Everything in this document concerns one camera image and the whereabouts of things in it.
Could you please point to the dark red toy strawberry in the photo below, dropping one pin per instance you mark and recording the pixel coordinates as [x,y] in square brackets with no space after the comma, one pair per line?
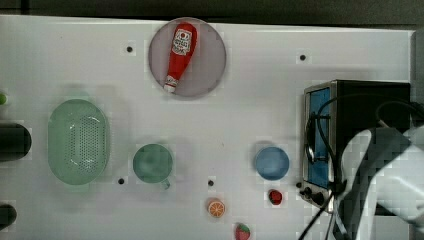
[275,197]

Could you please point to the grey round plate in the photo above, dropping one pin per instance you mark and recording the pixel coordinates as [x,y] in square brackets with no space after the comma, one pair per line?
[207,65]

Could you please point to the black toaster oven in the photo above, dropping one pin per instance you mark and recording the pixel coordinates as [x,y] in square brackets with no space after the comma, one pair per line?
[334,112]

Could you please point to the green plastic colander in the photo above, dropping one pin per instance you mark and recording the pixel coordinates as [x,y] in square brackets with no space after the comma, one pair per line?
[78,142]

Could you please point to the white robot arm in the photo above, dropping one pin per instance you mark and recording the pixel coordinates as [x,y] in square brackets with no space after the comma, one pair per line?
[381,167]

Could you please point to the red ketchup bottle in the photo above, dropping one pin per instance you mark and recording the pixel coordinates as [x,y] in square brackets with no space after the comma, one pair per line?
[183,45]

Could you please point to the black frying pan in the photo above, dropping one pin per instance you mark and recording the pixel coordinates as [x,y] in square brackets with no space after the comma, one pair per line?
[15,142]

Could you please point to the green mug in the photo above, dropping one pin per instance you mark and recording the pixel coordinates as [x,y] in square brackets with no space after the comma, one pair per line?
[153,164]

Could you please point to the green toy lime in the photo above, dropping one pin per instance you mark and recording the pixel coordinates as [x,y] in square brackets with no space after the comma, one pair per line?
[3,99]

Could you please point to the toy orange half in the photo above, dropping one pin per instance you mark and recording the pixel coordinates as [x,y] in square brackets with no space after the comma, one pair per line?
[216,208]

